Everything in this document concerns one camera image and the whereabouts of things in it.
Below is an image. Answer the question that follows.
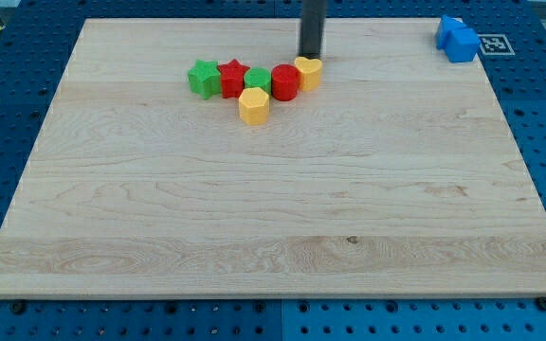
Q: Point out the white fiducial marker tag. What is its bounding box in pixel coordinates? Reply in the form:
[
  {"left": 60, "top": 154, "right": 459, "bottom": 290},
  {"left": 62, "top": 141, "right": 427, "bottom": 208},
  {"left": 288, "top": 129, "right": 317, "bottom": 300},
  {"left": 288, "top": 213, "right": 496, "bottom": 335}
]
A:
[{"left": 479, "top": 33, "right": 515, "bottom": 56}]

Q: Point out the light wooden board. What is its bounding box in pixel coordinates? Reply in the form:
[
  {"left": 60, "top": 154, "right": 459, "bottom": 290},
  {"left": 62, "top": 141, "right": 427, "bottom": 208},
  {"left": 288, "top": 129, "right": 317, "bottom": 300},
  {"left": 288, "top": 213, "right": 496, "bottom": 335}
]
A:
[{"left": 0, "top": 18, "right": 546, "bottom": 300}]

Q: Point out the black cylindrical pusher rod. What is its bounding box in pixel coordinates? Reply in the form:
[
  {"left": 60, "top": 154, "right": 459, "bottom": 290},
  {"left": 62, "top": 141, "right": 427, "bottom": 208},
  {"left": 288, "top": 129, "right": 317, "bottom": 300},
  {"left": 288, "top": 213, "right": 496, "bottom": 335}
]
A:
[{"left": 298, "top": 0, "right": 328, "bottom": 59}]

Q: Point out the red cylinder block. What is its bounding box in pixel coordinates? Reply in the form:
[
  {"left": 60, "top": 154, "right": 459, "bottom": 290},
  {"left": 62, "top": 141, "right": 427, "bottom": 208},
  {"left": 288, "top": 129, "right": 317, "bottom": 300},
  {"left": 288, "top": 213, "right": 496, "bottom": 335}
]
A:
[{"left": 271, "top": 64, "right": 300, "bottom": 101}]

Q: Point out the blue pentagon block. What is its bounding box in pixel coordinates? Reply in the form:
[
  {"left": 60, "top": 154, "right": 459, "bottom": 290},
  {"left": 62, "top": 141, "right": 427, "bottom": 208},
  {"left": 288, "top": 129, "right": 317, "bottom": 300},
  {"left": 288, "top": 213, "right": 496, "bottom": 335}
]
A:
[{"left": 435, "top": 15, "right": 466, "bottom": 49}]

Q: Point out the green star block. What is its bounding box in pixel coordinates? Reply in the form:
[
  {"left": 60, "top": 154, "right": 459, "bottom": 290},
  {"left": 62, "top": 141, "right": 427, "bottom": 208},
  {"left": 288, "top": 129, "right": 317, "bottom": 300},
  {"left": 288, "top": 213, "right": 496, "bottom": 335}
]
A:
[{"left": 188, "top": 60, "right": 221, "bottom": 99}]

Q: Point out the red star block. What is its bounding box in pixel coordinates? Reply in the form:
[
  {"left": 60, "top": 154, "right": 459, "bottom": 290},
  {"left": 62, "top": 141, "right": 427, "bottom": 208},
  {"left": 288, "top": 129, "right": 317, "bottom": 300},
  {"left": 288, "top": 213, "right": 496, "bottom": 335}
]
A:
[{"left": 217, "top": 59, "right": 250, "bottom": 99}]

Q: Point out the yellow hexagon block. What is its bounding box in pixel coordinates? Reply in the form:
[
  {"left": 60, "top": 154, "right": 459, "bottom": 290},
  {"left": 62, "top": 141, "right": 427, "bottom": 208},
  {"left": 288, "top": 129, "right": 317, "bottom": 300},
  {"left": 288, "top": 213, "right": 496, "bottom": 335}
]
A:
[{"left": 238, "top": 87, "right": 269, "bottom": 125}]

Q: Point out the blue cube block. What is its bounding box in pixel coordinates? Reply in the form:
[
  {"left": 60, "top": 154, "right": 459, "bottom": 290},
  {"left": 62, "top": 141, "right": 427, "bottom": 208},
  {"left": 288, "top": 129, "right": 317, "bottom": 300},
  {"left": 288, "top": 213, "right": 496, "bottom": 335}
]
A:
[{"left": 445, "top": 27, "right": 481, "bottom": 63}]

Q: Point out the yellow heart block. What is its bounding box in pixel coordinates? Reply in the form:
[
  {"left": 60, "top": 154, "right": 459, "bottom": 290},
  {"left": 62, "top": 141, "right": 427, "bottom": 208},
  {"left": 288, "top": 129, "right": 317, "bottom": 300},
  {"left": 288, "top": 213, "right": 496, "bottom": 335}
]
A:
[{"left": 294, "top": 57, "right": 323, "bottom": 92}]

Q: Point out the green cylinder block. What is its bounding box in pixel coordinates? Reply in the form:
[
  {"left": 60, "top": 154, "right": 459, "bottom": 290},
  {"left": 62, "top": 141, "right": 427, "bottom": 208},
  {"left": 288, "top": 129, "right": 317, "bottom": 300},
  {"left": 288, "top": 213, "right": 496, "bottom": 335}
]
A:
[{"left": 244, "top": 67, "right": 272, "bottom": 94}]

